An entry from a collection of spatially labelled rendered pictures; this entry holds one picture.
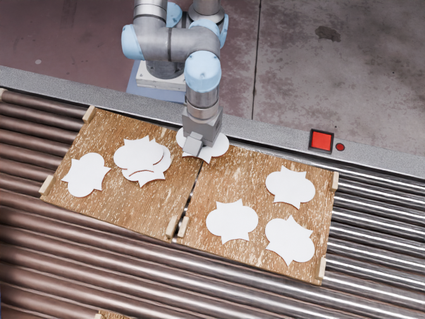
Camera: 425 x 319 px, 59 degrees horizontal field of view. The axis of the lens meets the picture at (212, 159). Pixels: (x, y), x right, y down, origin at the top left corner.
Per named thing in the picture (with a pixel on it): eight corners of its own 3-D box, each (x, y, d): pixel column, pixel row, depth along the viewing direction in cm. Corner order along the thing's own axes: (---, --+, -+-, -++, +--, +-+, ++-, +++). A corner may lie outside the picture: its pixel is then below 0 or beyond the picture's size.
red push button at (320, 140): (312, 133, 125) (313, 131, 124) (330, 137, 125) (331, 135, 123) (310, 148, 122) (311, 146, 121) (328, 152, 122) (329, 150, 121)
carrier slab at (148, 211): (94, 109, 127) (93, 106, 126) (209, 143, 122) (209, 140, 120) (41, 200, 111) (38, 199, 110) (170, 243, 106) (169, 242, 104)
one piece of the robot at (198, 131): (168, 121, 85) (173, 155, 99) (204, 135, 84) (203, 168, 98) (191, 83, 90) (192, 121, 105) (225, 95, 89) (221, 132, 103)
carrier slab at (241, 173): (210, 142, 122) (210, 139, 121) (336, 175, 117) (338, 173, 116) (176, 243, 106) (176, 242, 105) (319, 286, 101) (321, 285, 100)
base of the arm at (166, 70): (148, 49, 142) (145, 28, 134) (187, 51, 143) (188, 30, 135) (143, 78, 134) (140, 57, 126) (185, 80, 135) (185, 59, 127)
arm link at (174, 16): (149, 31, 133) (146, -3, 122) (187, 33, 134) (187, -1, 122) (145, 54, 127) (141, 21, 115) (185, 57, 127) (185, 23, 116)
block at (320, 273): (318, 257, 103) (320, 255, 101) (324, 259, 103) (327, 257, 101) (314, 279, 101) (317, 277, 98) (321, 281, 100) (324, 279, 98)
